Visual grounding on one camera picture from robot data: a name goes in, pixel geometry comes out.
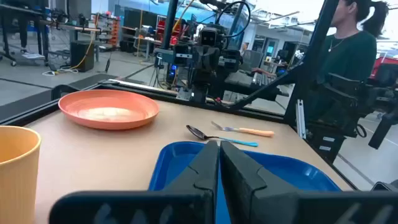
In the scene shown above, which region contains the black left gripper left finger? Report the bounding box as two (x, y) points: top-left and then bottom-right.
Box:
(49, 139), (220, 224)

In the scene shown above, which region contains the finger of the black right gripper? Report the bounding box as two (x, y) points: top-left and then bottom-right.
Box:
(206, 54), (221, 82)
(193, 54), (208, 82)

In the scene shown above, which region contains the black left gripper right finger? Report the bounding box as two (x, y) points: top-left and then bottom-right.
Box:
(219, 139), (398, 224)

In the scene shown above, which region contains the blue plastic tray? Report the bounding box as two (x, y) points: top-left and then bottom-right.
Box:
(148, 141), (342, 224)

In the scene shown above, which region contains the spoon with blue handle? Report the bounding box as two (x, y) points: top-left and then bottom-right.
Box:
(185, 124), (259, 148)

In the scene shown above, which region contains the fork with orange handle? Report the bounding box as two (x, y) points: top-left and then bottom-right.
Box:
(211, 121), (275, 138)

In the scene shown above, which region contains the orange plastic plate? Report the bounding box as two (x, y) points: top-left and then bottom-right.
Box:
(58, 89), (160, 131)

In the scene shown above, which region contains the yellow plastic cup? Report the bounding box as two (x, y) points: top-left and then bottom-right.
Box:
(0, 125), (42, 224)

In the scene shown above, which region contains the black machine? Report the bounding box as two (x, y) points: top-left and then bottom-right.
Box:
(306, 73), (398, 164)

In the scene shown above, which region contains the black floor cabinet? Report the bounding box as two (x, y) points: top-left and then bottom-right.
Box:
(70, 40), (96, 73)

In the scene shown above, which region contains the person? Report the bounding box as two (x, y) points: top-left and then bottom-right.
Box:
(313, 0), (390, 94)

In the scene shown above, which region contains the red bin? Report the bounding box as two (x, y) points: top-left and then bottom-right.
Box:
(369, 56), (398, 88)

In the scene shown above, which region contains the black workbench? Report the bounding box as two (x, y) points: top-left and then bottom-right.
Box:
(0, 0), (102, 68)

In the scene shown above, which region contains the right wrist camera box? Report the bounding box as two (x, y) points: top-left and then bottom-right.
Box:
(200, 27), (219, 48)

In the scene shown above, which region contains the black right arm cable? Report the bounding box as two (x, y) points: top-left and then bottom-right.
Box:
(215, 0), (251, 40)

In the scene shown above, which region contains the silver aluminium bracket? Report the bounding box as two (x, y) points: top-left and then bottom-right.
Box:
(295, 98), (308, 140)

